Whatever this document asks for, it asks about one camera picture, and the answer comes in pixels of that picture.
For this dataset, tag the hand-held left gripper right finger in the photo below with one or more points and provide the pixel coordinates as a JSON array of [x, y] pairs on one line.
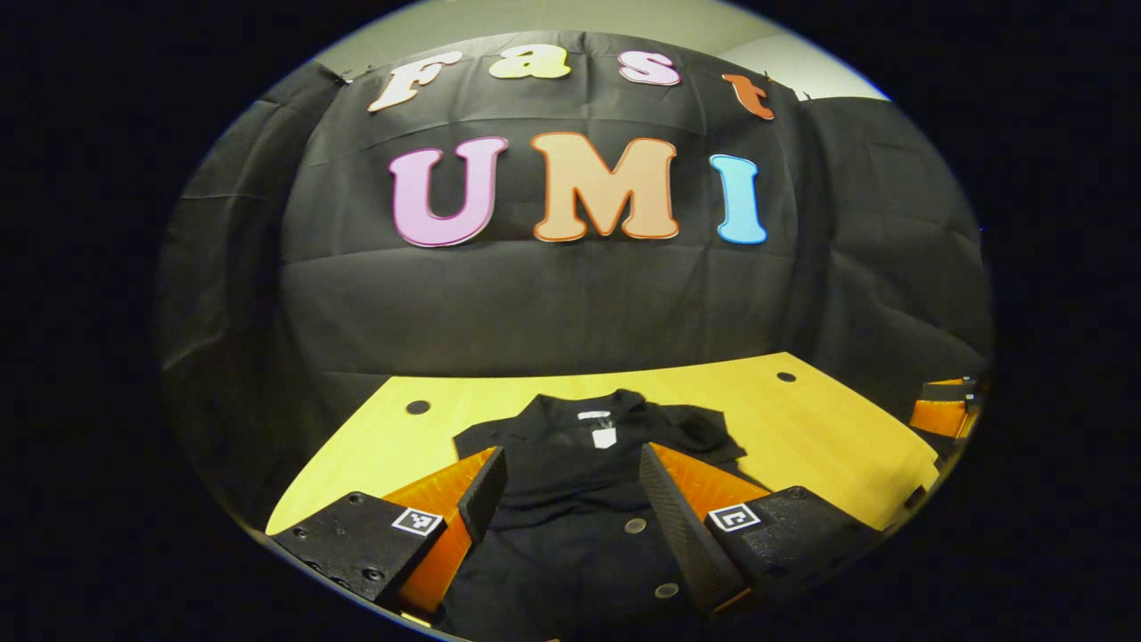
[[682, 535]]

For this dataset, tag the black backdrop cloth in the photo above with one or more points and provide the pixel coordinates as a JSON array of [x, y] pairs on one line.
[[535, 303]]

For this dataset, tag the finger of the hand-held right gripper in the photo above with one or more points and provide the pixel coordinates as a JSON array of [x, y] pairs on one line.
[[940, 415]]

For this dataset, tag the black button shirt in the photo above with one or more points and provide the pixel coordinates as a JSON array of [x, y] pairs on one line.
[[570, 553]]

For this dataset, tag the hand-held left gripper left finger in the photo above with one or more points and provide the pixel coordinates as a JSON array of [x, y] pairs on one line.
[[484, 495]]

